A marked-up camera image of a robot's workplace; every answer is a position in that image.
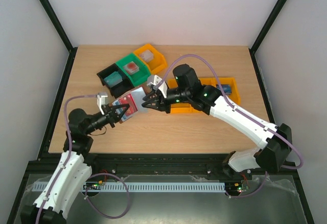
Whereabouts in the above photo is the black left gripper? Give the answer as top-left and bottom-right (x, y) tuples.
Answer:
(85, 103), (130, 135)

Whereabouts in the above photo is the brown leather card holder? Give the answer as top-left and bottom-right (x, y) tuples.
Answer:
(111, 86), (148, 123)

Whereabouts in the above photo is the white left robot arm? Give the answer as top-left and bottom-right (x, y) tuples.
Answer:
(20, 104), (129, 223)

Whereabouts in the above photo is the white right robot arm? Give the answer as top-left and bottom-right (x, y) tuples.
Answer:
(142, 64), (291, 179)

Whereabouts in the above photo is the teal card stack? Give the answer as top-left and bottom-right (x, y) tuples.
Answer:
(104, 71), (123, 87)

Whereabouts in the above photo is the red white card stack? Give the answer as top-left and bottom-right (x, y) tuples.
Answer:
(123, 61), (139, 75)

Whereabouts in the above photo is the blue card stack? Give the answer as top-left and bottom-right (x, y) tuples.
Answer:
(222, 84), (232, 95)

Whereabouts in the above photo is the yellow bin near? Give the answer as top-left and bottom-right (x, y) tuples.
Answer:
(168, 79), (193, 114)

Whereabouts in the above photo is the black bin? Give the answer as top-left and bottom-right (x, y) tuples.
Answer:
(97, 63), (134, 98)

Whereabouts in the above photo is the green bin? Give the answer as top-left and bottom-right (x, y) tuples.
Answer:
(116, 53), (151, 86)

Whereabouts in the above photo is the yellow bin left group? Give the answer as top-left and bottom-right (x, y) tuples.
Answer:
(133, 43), (168, 75)

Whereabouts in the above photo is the yellow bin middle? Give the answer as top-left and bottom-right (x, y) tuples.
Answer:
(190, 78), (222, 115)

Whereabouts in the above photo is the yellow bin far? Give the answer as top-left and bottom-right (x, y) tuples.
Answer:
(219, 77), (241, 105)

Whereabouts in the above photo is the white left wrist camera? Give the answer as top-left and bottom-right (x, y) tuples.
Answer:
(97, 92), (108, 115)

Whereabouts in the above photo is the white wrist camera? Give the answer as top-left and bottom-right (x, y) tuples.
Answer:
(147, 75), (168, 99)
(97, 92), (108, 115)

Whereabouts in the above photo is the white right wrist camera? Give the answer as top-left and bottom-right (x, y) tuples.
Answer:
(147, 75), (168, 99)

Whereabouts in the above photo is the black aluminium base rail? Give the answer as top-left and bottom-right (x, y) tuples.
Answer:
(95, 153), (229, 175)

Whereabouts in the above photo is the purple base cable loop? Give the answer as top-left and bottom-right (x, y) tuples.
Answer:
(83, 173), (128, 219)

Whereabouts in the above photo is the white slotted cable duct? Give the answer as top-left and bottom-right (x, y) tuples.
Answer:
(32, 181), (227, 193)

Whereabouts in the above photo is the black frame post left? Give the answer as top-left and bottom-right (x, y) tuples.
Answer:
(39, 0), (74, 52)

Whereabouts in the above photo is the black frame post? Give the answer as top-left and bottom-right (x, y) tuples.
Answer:
(249, 0), (287, 56)
(39, 0), (74, 52)

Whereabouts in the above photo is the black frame post right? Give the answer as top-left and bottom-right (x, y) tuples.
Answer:
(249, 0), (287, 56)

